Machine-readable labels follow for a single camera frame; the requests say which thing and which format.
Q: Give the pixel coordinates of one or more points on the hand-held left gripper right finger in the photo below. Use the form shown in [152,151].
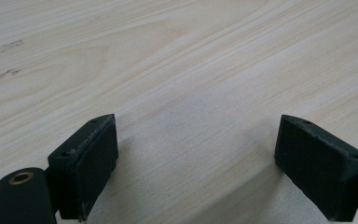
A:
[317,168]

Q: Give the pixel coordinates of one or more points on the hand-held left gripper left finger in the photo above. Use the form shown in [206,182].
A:
[87,168]

